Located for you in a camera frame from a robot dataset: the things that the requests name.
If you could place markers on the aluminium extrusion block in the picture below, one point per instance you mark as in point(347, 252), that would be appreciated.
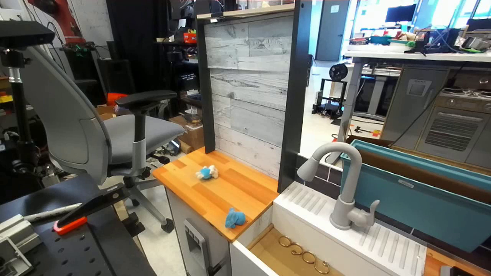
point(17, 239)

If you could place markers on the black red-tipped clamp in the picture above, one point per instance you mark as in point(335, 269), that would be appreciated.
point(78, 217)

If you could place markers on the wooden counter cabinet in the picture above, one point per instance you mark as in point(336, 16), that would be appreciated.
point(200, 208)

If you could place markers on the teal bin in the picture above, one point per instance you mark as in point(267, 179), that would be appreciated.
point(444, 202)

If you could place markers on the grey metal cabinet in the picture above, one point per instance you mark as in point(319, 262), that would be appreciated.
point(444, 113)

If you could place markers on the grey sink faucet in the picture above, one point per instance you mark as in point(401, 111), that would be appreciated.
point(344, 212)

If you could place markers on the grey office chair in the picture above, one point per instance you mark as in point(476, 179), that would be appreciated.
point(81, 143)

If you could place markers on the grey wood backsplash panel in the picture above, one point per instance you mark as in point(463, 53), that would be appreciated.
point(253, 71)

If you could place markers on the black tripod stand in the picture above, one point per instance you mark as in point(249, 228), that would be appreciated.
point(14, 39)

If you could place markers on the black 3D printer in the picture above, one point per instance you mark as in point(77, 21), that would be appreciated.
point(330, 96)

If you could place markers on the white toy sink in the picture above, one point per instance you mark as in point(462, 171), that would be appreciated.
point(295, 235)

